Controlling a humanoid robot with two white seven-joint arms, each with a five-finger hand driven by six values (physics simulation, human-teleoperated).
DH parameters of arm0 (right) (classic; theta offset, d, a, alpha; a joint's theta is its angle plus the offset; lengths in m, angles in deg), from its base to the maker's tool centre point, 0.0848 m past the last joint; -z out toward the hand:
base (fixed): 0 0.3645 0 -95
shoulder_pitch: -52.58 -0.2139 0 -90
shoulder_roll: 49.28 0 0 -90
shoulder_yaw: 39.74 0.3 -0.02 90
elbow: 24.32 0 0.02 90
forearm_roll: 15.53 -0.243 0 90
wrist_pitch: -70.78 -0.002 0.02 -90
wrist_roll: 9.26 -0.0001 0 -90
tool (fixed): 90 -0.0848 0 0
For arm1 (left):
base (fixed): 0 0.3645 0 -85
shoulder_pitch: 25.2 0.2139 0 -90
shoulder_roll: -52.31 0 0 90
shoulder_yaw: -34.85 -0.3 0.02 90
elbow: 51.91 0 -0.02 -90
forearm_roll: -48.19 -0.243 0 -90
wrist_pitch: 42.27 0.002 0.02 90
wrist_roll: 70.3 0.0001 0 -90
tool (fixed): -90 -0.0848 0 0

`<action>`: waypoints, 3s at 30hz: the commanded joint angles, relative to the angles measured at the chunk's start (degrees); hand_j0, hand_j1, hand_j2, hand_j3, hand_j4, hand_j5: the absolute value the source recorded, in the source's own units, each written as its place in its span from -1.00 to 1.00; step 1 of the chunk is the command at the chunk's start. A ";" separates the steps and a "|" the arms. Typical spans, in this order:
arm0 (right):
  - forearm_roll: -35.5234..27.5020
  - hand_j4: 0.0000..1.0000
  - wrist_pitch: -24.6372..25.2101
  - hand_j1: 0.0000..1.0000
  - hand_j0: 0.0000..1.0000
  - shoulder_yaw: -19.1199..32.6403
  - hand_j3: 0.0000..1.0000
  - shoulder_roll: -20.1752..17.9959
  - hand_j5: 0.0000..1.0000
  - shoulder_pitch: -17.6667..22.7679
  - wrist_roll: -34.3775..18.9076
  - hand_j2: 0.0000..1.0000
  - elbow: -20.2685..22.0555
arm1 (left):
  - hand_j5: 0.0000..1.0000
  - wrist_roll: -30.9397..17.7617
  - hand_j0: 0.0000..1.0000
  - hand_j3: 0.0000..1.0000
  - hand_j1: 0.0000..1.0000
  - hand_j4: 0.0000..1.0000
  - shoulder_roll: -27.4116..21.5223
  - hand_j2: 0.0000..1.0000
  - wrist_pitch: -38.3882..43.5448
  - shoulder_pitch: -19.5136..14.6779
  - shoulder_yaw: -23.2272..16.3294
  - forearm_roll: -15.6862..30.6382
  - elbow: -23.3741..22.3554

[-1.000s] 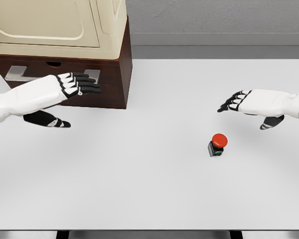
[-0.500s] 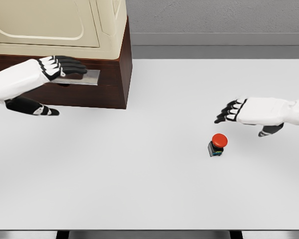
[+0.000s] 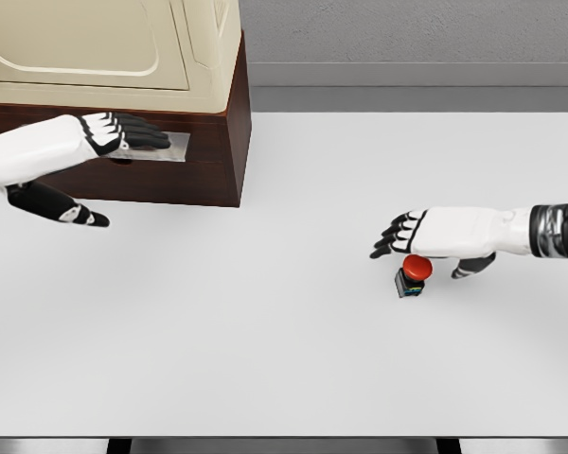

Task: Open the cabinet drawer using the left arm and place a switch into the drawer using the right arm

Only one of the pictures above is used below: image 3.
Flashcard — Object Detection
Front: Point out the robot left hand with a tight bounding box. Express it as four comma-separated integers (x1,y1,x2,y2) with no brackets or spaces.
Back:
0,112,172,229

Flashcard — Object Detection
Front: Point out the red push-button switch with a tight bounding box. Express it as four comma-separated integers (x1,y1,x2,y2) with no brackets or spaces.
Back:
393,253,435,301

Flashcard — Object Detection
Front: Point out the cream appliance casing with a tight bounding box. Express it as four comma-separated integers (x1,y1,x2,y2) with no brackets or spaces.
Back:
0,0,244,116

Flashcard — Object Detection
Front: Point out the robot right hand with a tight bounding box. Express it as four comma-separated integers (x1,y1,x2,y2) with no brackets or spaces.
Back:
369,207,507,280

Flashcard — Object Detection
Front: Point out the brown wooden cabinet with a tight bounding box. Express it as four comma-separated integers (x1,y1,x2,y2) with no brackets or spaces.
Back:
0,29,253,210

